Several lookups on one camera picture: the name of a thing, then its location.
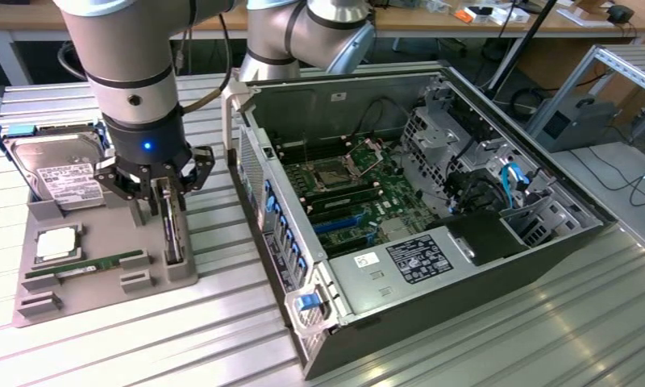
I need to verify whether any blue expansion slot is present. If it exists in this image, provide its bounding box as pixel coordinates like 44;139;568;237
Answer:
314;215;366;235

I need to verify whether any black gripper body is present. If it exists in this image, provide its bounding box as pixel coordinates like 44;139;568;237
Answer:
104;105;195;179

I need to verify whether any silver CPU chip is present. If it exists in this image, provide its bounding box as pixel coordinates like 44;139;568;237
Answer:
36;231;81;261

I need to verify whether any thin cable with silver plug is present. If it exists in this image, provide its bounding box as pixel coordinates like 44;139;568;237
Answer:
175;0;200;69

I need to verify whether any coiled black cable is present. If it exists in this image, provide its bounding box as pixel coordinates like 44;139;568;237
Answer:
510;87;544;119

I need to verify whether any black plastic shroud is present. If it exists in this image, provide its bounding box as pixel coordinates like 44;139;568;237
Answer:
428;210;530;267

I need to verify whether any small metal disk bay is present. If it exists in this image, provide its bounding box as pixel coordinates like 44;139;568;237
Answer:
498;192;580;248

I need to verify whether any grey power supply unit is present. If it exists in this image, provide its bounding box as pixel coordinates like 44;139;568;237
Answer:
326;225;478;316

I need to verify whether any wooden desk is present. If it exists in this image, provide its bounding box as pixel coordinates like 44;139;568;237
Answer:
0;0;645;85

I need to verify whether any CPU socket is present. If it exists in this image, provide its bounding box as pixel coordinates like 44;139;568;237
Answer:
310;160;358;191

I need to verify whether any black labelled RAM stick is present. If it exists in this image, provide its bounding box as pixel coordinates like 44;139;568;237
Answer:
304;187;382;211

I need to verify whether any black looped wire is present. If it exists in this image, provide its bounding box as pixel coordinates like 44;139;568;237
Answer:
354;98;395;139

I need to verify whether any white device box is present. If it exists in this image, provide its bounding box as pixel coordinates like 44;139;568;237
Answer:
483;6;531;25

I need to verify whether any green motherboard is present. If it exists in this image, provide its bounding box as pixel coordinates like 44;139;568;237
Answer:
276;135;446;260

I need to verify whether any green RAM stick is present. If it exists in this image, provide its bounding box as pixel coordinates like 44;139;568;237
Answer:
25;252;144;279

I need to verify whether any white paper tray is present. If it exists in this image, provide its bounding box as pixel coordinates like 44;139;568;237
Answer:
556;6;618;28

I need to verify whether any black stand pole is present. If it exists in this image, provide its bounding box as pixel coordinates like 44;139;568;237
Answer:
487;0;559;92

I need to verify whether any open black PC case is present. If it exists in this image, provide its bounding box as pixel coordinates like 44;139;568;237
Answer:
220;60;620;382

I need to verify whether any aluminium profile frame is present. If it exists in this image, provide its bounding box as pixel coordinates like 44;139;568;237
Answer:
524;43;645;152

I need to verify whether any black cable bundle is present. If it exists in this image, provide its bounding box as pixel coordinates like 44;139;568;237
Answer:
442;167;507;214

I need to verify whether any large metal disk bay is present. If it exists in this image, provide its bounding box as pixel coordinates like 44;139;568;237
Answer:
399;78;467;181

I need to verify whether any black power adapter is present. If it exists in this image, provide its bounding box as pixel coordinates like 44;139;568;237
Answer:
606;3;635;24

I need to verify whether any graphics card with metal bracket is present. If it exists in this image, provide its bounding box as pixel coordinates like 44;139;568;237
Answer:
154;177;187;263

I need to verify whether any blue disk wire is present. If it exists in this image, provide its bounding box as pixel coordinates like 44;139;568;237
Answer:
498;158;524;210

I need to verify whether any grey plastic parts rack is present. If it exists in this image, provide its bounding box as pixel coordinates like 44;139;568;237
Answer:
11;173;200;330

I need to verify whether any hard disk with blue caddy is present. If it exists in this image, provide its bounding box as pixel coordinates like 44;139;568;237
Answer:
0;119;109;213

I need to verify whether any thick black camera cable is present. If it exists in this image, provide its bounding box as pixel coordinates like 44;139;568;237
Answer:
182;11;234;112

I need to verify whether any metal socket cover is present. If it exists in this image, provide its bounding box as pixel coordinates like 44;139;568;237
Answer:
343;139;387;178

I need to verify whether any dark grey equipment box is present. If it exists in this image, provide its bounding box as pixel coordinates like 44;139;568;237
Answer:
531;96;620;153

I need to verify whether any thin black cable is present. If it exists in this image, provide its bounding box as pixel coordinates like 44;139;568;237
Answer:
568;147;645;210

